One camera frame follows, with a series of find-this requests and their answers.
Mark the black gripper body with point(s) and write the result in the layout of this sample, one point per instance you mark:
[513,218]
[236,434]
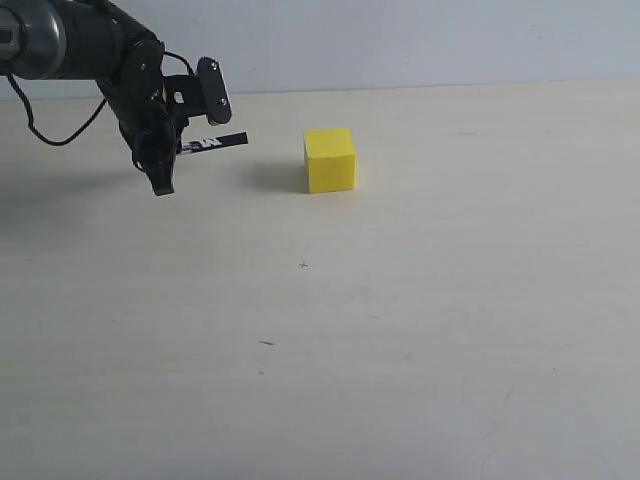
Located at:
[136,93]

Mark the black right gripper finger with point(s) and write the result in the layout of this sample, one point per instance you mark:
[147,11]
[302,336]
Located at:
[154,153]

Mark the black and white marker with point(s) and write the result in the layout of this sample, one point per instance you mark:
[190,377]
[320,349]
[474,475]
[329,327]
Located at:
[213,143]

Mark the yellow foam cube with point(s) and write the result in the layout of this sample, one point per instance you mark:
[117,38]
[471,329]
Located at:
[330,160]

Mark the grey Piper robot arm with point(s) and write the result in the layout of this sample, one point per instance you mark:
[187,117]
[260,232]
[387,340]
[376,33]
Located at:
[97,41]

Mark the black gripper-mounted camera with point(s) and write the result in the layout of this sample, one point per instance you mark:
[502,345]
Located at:
[217,103]

